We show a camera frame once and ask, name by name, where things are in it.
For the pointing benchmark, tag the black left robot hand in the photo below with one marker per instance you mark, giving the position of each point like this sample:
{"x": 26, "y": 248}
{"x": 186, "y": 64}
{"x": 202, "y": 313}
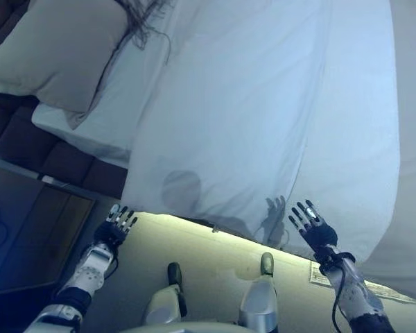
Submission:
{"x": 114, "y": 229}

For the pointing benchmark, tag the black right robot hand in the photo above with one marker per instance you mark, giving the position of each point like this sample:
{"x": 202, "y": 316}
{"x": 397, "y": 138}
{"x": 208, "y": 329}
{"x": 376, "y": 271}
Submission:
{"x": 319, "y": 232}

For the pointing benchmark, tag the white duvet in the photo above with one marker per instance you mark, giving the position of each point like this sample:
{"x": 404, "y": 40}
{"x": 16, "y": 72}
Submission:
{"x": 256, "y": 121}

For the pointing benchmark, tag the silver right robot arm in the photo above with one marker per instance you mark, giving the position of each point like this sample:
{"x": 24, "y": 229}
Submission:
{"x": 360, "y": 295}

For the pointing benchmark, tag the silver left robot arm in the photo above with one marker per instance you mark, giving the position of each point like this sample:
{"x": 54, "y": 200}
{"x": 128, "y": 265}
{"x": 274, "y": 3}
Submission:
{"x": 86, "y": 274}

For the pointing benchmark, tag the wooden drawer nightstand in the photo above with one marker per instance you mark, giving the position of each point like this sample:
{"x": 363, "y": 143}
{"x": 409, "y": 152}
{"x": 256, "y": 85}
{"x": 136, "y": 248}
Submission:
{"x": 31, "y": 236}

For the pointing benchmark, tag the grey right robot leg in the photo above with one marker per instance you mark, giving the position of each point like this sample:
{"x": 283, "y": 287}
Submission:
{"x": 260, "y": 298}

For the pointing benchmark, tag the white fitted mattress sheet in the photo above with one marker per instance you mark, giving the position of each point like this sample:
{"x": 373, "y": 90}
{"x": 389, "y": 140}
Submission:
{"x": 118, "y": 114}

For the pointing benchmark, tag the large beige pillow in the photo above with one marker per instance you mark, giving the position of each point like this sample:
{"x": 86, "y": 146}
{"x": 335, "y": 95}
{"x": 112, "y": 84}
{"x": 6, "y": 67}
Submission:
{"x": 62, "y": 59}

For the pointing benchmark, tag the grey tasselled cushion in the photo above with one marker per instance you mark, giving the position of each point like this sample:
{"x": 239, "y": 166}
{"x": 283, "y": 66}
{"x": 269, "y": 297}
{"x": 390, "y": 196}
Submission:
{"x": 145, "y": 24}

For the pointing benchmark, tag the brown upholstered bed frame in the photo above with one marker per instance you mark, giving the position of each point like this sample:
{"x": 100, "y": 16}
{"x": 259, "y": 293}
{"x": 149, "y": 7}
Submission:
{"x": 62, "y": 156}

